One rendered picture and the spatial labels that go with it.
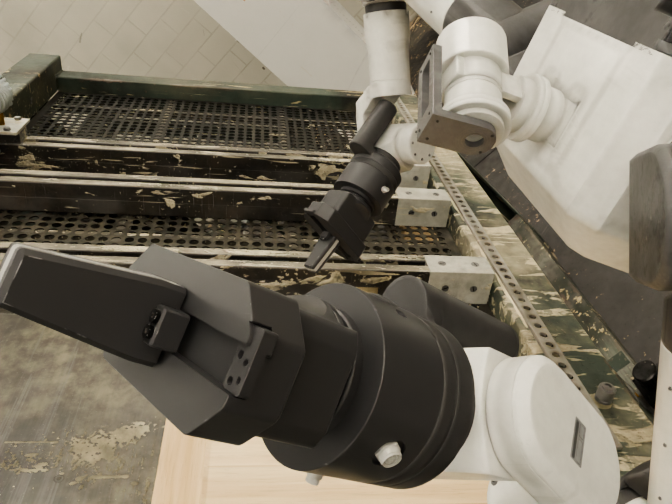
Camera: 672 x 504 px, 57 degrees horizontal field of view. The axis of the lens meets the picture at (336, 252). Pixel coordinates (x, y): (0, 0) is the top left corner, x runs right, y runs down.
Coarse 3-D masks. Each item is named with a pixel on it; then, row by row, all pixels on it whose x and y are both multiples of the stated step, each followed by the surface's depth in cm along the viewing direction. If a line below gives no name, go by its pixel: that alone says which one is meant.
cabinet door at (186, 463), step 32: (192, 448) 81; (224, 448) 82; (256, 448) 82; (160, 480) 76; (192, 480) 77; (224, 480) 78; (256, 480) 78; (288, 480) 79; (320, 480) 79; (448, 480) 81; (480, 480) 82
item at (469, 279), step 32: (0, 256) 106; (96, 256) 109; (128, 256) 111; (192, 256) 113; (224, 256) 114; (256, 256) 114; (288, 256) 115; (384, 256) 118; (416, 256) 120; (448, 256) 121; (288, 288) 114; (384, 288) 116; (448, 288) 117; (480, 288) 118
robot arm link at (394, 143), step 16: (384, 112) 99; (368, 128) 98; (384, 128) 99; (400, 128) 99; (416, 128) 97; (352, 144) 98; (368, 144) 97; (384, 144) 99; (400, 144) 98; (416, 144) 98; (352, 160) 99; (368, 160) 97; (384, 160) 97; (400, 160) 100; (416, 160) 98; (400, 176) 99
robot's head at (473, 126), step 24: (432, 48) 55; (432, 72) 54; (432, 96) 52; (432, 120) 51; (456, 120) 51; (480, 120) 52; (504, 120) 53; (432, 144) 54; (456, 144) 54; (480, 144) 54
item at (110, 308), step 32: (32, 256) 20; (64, 256) 21; (0, 288) 20; (32, 288) 20; (64, 288) 21; (96, 288) 22; (128, 288) 22; (160, 288) 23; (32, 320) 21; (64, 320) 21; (96, 320) 22; (128, 320) 22; (160, 320) 23; (128, 352) 23; (160, 352) 23
